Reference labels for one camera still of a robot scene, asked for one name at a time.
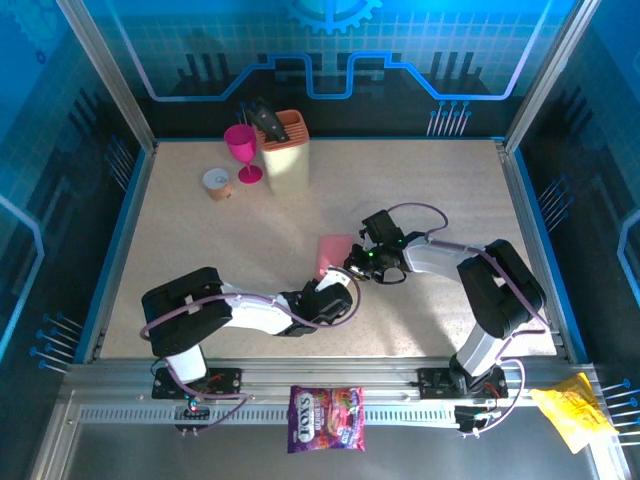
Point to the pink paper sheet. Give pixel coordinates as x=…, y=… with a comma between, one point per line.
x=332, y=252

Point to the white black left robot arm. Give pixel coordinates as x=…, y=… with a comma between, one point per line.
x=250, y=315

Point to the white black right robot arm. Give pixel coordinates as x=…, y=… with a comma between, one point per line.
x=435, y=257

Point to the beige knife block orange top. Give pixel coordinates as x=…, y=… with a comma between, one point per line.
x=287, y=170

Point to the purple candy bag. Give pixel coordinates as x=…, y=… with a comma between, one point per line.
x=325, y=420

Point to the small tin can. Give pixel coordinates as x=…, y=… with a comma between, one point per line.
x=219, y=186

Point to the magenta plastic goblet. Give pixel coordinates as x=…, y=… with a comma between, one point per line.
x=241, y=142

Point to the black controller box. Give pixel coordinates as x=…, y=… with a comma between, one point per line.
x=472, y=417
x=192, y=412

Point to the yellow plastic bag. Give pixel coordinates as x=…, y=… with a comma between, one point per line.
x=570, y=410

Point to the aluminium frame rail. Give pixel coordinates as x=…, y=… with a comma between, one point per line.
x=325, y=372

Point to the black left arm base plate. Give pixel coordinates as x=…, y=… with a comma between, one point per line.
x=227, y=382

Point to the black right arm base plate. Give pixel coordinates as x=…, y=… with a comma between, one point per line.
x=431, y=382

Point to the aluminium side rail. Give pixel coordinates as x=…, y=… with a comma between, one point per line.
x=124, y=240
x=532, y=240

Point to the aluminium frame post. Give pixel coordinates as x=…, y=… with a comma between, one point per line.
x=107, y=75
x=547, y=75

